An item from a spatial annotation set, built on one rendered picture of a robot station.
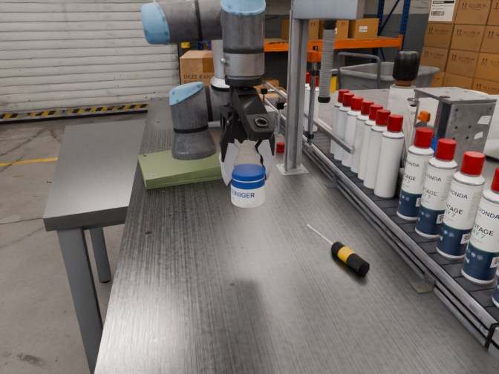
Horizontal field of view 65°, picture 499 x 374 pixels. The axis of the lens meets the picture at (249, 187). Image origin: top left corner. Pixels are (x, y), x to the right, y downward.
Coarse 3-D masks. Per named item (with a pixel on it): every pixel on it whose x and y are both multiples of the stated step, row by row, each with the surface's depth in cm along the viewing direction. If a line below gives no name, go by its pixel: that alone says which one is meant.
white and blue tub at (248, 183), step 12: (240, 168) 80; (252, 168) 80; (264, 168) 80; (240, 180) 77; (252, 180) 77; (264, 180) 79; (240, 192) 78; (252, 192) 78; (264, 192) 81; (240, 204) 79; (252, 204) 79
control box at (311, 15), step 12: (300, 0) 102; (312, 0) 101; (324, 0) 100; (336, 0) 99; (348, 0) 98; (360, 0) 99; (300, 12) 103; (312, 12) 102; (324, 12) 101; (336, 12) 100; (348, 12) 99; (360, 12) 101
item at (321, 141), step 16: (320, 144) 137; (352, 176) 112; (368, 192) 102; (384, 208) 94; (400, 224) 87; (416, 240) 81; (432, 240) 81; (432, 256) 76; (448, 272) 71; (464, 288) 68; (480, 288) 67; (480, 304) 64; (496, 320) 61
